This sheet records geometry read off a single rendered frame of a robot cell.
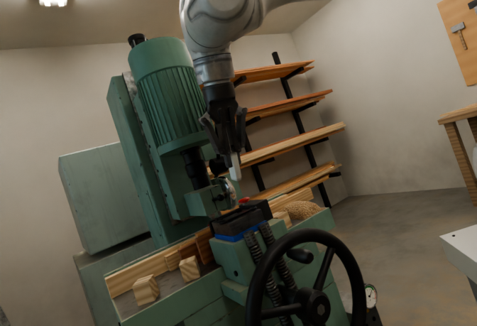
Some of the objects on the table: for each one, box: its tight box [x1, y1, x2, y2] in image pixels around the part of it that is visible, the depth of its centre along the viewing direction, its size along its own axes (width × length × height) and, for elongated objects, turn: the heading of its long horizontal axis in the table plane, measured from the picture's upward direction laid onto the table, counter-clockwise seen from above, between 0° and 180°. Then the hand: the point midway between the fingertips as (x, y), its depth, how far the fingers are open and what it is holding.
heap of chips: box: [280, 201, 326, 219], centre depth 91 cm, size 9×14×4 cm, turn 126°
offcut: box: [132, 274, 160, 306], centre depth 63 cm, size 4×4×4 cm
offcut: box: [273, 211, 292, 229], centre depth 81 cm, size 4×4×4 cm
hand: (233, 165), depth 73 cm, fingers closed
